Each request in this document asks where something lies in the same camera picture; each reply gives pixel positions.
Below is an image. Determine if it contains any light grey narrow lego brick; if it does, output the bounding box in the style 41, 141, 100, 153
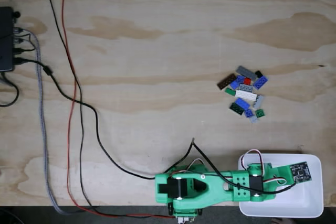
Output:
253, 94, 265, 109

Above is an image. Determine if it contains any dark green lego brick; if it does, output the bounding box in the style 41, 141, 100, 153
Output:
229, 102, 246, 116

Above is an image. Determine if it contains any blue two-by-four lego brick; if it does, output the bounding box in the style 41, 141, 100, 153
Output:
235, 97, 251, 110

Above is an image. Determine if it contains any white long lego brick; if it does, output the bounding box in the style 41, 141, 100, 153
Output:
235, 90, 257, 101

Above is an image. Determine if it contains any blue two-by-three lego brick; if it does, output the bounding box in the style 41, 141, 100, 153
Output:
253, 76, 269, 89

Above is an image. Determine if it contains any dark grey long lego plate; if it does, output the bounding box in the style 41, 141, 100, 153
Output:
235, 66, 258, 81

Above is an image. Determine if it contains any brown long lego brick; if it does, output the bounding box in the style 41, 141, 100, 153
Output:
217, 73, 238, 90

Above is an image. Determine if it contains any white plastic bin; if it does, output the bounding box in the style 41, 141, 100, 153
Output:
237, 153, 324, 218

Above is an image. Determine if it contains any person's foot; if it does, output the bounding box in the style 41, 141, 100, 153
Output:
270, 217, 292, 224

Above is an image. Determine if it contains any dark usb hub box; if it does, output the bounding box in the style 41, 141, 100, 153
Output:
0, 6, 16, 72

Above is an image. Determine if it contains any white red servo wire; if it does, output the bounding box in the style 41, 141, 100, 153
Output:
263, 177, 287, 187
240, 149, 265, 176

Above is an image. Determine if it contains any black camera circuit board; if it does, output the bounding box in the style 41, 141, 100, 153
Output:
289, 161, 313, 184

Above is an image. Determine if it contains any grey braided cable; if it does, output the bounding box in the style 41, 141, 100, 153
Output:
14, 27, 89, 216

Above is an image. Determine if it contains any thick black ferrite cable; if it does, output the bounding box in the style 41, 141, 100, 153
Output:
13, 57, 299, 192

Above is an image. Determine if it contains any thin black power cable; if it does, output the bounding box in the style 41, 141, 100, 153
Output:
43, 0, 175, 219

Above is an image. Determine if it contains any thin red power cable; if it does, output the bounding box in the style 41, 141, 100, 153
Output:
55, 0, 176, 219

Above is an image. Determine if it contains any black looping cable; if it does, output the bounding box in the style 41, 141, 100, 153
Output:
0, 73, 20, 108

